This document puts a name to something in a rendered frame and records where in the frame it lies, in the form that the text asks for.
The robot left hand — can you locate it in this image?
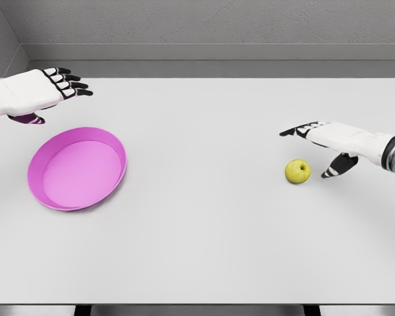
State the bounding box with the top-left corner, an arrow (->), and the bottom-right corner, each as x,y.
0,67 -> 94,126

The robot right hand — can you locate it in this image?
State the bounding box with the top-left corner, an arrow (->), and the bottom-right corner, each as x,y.
278,121 -> 378,180

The yellow-green apple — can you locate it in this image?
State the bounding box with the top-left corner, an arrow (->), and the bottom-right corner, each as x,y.
284,158 -> 312,184

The pink round plate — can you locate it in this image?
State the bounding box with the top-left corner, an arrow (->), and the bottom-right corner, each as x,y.
27,126 -> 128,212

